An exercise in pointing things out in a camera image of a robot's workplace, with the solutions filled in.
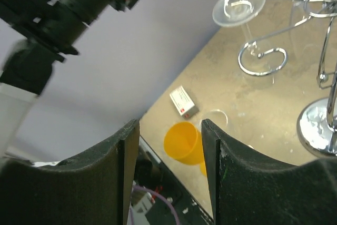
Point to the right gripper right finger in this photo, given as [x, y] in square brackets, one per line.
[248, 187]

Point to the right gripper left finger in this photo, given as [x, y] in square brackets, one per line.
[92, 187]

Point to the orange plastic wine glass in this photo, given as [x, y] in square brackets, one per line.
[183, 143]

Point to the clear wine glass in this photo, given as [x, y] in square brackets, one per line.
[238, 13]
[229, 125]

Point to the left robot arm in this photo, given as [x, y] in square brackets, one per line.
[49, 29]

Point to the small white card box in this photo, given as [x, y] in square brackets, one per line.
[183, 103]

